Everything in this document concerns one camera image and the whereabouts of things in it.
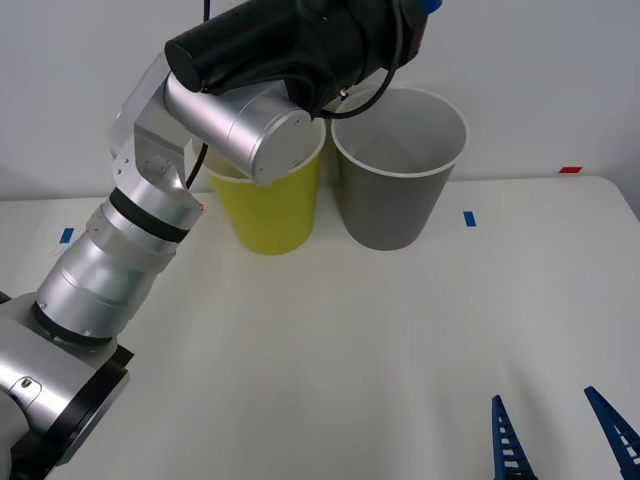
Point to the grey plastic bin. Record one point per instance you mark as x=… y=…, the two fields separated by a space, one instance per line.
x=390 y=210

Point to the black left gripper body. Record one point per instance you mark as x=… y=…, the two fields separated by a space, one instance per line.
x=390 y=30

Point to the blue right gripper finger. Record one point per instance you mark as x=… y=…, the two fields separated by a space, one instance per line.
x=507 y=450
x=620 y=435

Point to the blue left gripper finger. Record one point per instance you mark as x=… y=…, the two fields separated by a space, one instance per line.
x=432 y=5

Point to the silver and black left arm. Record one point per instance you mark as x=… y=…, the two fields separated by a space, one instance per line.
x=100 y=280

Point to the yellow-green plastic bin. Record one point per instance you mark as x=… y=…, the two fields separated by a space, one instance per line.
x=270 y=215

